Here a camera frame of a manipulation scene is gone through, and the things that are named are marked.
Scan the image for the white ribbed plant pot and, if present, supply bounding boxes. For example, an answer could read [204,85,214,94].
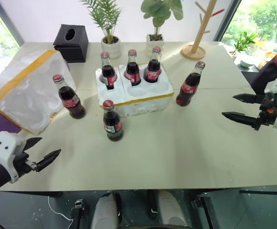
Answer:
[145,33,165,58]
[101,36,121,60]

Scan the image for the grey rounded shape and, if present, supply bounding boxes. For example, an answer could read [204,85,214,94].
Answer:
[90,190,120,229]
[157,190,187,229]

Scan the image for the white bowl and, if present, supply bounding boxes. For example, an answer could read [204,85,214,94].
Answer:
[239,59,256,69]

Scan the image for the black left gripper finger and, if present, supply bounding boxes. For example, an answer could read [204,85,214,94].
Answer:
[31,149,62,172]
[23,137,43,152]

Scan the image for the black table frame bar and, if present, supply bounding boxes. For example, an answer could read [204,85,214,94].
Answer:
[239,189,277,196]
[0,190,64,199]

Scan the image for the black upright post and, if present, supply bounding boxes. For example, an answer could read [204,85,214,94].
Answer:
[147,189,160,220]

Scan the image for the white foam lid yellow tape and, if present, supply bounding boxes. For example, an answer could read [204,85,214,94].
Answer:
[0,49,77,136]

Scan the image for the black table bracket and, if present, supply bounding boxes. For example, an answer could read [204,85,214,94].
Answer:
[190,194,215,229]
[71,199,86,229]

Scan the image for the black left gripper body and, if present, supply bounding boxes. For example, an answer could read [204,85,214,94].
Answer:
[11,152,38,177]

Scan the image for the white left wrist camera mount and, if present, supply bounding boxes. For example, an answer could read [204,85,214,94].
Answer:
[0,130,27,184]

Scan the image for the wooden branch stand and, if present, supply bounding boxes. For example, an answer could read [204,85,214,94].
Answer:
[180,0,226,61]

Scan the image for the green palm plant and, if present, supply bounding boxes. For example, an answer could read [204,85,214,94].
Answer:
[79,0,123,44]

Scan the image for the black tissue box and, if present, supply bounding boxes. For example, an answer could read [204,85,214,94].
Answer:
[52,23,90,63]

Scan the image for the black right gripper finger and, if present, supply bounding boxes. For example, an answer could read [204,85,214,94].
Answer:
[232,93,265,105]
[221,111,261,131]

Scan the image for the purple round stool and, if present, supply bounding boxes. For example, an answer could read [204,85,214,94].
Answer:
[0,110,22,135]

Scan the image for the white floor cable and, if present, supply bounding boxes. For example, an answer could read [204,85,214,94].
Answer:
[47,195,75,222]

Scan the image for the green round-leaf plant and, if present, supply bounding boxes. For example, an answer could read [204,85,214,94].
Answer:
[140,0,185,40]

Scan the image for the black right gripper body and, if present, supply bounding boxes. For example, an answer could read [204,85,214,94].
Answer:
[258,94,277,127]

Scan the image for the white foam bottle tray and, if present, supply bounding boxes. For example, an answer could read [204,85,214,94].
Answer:
[95,62,175,118]

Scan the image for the glass cola bottle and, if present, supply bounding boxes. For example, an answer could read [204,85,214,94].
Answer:
[124,49,142,86]
[143,46,163,84]
[52,74,87,120]
[175,61,206,107]
[100,52,118,90]
[102,100,124,143]

